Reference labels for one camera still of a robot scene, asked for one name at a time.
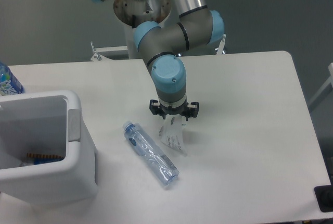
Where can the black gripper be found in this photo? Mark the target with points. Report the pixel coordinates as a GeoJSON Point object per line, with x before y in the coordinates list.
{"type": "Point", "coordinates": [186, 110]}

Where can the clear plastic wrapper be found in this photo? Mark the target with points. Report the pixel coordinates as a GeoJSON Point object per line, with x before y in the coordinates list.
{"type": "Point", "coordinates": [171, 133]}

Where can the clear plastic bottle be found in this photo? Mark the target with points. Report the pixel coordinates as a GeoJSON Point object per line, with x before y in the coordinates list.
{"type": "Point", "coordinates": [155, 159]}

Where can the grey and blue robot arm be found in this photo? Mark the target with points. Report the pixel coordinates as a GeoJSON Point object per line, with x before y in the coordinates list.
{"type": "Point", "coordinates": [159, 47]}

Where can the white plastic trash can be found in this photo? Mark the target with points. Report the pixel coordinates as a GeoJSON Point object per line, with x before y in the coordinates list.
{"type": "Point", "coordinates": [46, 123]}

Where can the trash inside can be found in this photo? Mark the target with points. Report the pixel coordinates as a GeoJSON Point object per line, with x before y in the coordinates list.
{"type": "Point", "coordinates": [37, 159]}

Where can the white furniture leg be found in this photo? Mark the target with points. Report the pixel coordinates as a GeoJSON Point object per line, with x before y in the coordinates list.
{"type": "Point", "coordinates": [324, 90]}

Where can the blue labelled drink bottle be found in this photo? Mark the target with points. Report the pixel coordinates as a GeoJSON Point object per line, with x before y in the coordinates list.
{"type": "Point", "coordinates": [10, 85]}

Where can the black table clamp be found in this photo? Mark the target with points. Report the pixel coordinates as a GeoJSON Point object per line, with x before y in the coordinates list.
{"type": "Point", "coordinates": [324, 197]}

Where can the white pedestal base frame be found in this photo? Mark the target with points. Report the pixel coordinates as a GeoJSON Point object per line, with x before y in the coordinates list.
{"type": "Point", "coordinates": [122, 53]}

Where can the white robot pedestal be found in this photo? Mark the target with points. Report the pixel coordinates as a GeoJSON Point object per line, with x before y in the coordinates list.
{"type": "Point", "coordinates": [127, 41]}

